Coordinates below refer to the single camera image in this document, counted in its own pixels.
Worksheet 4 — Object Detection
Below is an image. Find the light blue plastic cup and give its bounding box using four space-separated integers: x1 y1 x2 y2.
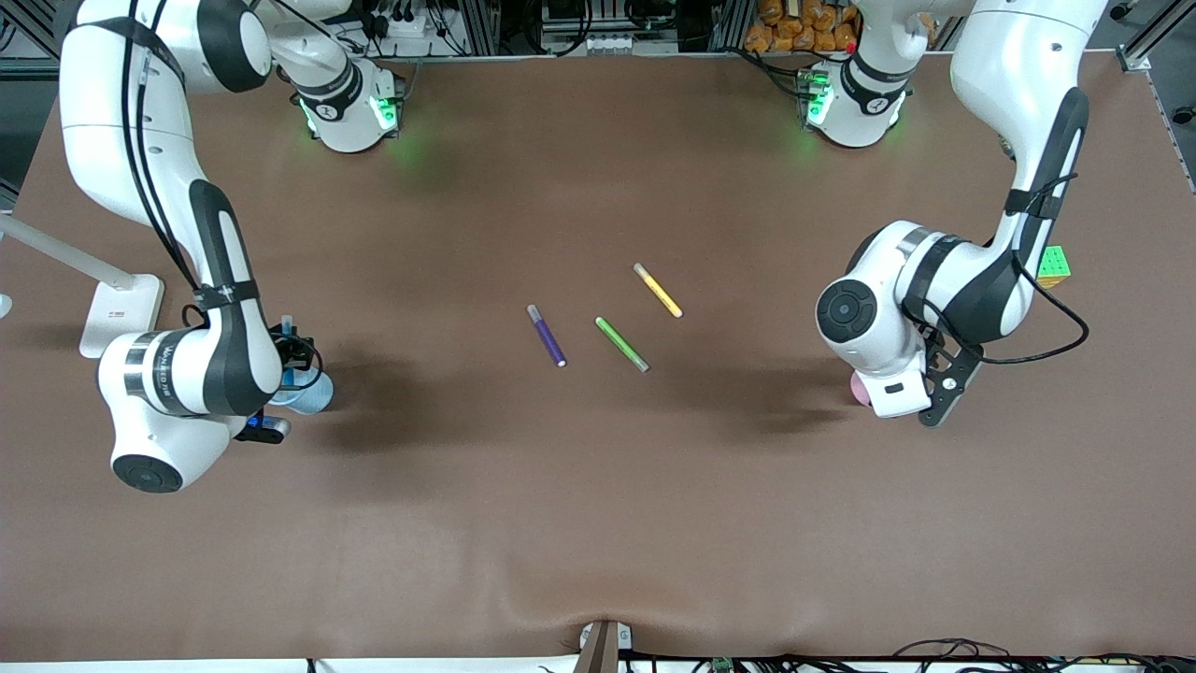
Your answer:
269 369 335 415

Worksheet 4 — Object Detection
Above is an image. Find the white desk lamp stand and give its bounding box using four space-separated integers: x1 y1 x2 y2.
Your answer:
0 213 166 361

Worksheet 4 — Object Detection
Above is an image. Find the multicoloured puzzle cube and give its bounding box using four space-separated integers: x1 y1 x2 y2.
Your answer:
1035 245 1073 290

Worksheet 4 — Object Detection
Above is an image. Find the purple marker pen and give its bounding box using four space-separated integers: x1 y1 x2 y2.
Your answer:
526 304 568 368

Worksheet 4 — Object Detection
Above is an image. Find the yellow marker pen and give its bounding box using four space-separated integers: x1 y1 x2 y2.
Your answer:
633 262 684 320

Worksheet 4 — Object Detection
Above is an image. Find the green marker pen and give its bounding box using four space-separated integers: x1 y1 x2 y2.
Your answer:
595 316 651 374

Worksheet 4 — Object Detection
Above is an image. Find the orange packaged goods pile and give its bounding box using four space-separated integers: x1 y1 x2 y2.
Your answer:
745 0 861 53

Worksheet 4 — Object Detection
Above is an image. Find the white power strip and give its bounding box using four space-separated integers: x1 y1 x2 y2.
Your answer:
547 28 648 55

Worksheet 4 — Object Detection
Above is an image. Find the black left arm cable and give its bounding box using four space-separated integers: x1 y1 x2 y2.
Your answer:
902 173 1091 365

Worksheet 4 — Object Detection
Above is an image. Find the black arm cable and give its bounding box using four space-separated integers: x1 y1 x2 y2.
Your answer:
902 173 1091 365
120 19 326 394

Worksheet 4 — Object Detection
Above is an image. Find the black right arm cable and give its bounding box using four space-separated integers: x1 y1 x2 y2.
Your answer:
120 19 326 394

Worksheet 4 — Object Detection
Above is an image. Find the aluminium frame profile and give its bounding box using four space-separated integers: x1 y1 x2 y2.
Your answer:
1117 0 1196 72
0 0 85 91

